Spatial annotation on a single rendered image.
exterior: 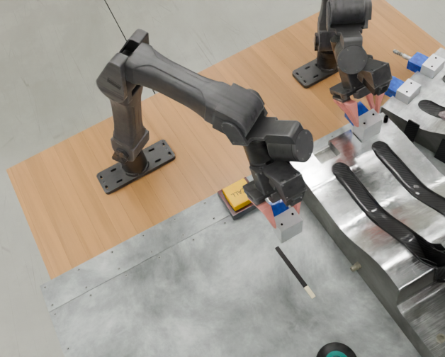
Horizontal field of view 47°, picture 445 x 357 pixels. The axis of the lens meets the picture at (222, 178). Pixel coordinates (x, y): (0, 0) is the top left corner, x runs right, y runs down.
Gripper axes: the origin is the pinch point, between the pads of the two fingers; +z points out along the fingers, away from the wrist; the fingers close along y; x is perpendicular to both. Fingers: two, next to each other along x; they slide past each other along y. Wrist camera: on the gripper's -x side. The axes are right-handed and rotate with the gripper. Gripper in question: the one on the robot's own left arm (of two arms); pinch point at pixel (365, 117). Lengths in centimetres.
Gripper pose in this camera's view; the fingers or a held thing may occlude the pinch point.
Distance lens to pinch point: 119.9
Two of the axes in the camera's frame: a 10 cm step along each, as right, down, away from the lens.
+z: 3.6, 8.1, 4.6
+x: -3.3, -3.5, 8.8
